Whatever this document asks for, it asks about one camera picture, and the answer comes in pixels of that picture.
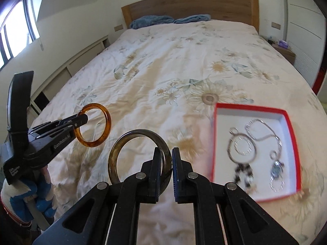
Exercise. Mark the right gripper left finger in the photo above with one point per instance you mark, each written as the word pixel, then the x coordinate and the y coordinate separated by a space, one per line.
pixel 108 214

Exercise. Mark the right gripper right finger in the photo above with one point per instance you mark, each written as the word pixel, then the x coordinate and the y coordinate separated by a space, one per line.
pixel 224 214

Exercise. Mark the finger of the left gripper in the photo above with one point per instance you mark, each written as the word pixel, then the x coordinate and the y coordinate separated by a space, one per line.
pixel 59 124
pixel 64 134

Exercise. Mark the amber bangle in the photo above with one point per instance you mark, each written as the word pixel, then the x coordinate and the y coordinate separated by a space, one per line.
pixel 107 128

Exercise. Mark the silver wristwatch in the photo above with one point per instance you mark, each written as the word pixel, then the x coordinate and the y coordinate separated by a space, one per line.
pixel 277 170

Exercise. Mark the dark brown jade bangle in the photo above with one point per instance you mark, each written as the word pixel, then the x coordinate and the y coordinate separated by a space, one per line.
pixel 160 143

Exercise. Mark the thin silver bangle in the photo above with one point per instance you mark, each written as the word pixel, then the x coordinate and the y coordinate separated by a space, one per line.
pixel 241 149

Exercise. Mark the red jewelry box tray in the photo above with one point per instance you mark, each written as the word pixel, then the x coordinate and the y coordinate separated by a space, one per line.
pixel 271 130

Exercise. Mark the gloved left hand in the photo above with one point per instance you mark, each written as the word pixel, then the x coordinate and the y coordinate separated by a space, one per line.
pixel 14 197

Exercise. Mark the window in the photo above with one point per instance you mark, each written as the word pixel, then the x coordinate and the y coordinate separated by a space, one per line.
pixel 19 30

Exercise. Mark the floral beige bedspread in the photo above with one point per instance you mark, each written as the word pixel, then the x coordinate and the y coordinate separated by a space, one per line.
pixel 168 78

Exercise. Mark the blue pillow left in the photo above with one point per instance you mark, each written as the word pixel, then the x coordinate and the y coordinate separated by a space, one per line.
pixel 152 20

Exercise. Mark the blue pillow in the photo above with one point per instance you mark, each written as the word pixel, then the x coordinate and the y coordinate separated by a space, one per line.
pixel 152 20
pixel 193 18

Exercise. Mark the wooden nightstand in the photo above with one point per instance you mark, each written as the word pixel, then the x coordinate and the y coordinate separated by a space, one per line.
pixel 286 53

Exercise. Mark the blue pillow right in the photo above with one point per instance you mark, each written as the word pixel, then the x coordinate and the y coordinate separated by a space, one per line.
pixel 193 18

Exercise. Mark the purple tissue box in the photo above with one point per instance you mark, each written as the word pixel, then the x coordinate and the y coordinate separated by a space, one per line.
pixel 283 44

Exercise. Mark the wooden headboard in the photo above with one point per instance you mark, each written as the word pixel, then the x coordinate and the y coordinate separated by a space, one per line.
pixel 244 11

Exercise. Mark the white wardrobe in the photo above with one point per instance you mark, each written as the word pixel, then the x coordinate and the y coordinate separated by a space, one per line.
pixel 306 36

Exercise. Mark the low white wall cabinet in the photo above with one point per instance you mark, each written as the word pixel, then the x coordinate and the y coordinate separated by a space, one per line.
pixel 52 85

